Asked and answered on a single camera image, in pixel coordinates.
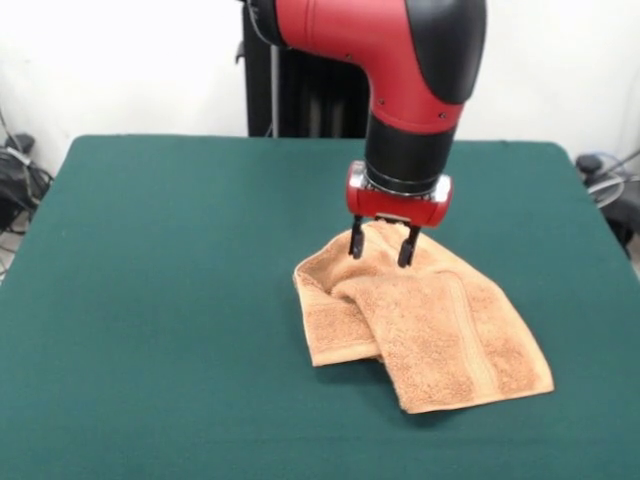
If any dark green table cloth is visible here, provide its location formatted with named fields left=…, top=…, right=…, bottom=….
left=0, top=133, right=640, bottom=480

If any orange terry towel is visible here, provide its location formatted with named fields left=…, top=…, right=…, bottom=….
left=292, top=219, right=555, bottom=416

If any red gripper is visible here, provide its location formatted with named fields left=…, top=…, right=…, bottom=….
left=345, top=180, right=455, bottom=269

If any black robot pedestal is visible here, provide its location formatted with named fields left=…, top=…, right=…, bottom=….
left=232, top=0, right=374, bottom=139

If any black stand base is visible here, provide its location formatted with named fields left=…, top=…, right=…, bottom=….
left=574, top=149, right=640, bottom=246
left=0, top=132, right=54, bottom=234

